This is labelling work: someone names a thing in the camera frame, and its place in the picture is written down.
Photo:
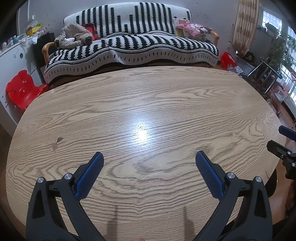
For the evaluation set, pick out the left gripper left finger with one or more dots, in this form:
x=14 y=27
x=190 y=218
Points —
x=44 y=220

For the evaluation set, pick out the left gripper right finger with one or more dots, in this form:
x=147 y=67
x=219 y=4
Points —
x=243 y=211

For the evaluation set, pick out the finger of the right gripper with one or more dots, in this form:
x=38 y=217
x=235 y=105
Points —
x=289 y=133
x=286 y=155

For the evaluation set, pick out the black metal rack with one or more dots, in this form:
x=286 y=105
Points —
x=263 y=77

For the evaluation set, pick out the red bag on floor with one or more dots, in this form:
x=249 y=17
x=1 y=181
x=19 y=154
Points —
x=227 y=61

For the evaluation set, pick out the striped beige curtain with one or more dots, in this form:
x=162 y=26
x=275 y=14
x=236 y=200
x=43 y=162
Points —
x=245 y=26

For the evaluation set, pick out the red bear plastic chair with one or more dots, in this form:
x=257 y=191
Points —
x=22 y=90

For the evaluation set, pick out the pink cartoon pillow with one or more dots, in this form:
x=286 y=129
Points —
x=188 y=29

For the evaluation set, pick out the white cabinet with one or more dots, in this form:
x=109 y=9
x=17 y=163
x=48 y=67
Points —
x=14 y=59

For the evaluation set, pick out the black white striped sofa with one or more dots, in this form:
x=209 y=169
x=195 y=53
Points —
x=131 y=34

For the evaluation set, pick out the beige clothing pile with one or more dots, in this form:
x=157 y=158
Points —
x=73 y=35

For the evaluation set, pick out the yellow box on cabinet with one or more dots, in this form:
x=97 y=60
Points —
x=32 y=31

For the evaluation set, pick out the red backpack on sofa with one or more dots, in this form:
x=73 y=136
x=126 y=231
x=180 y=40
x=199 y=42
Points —
x=92 y=29

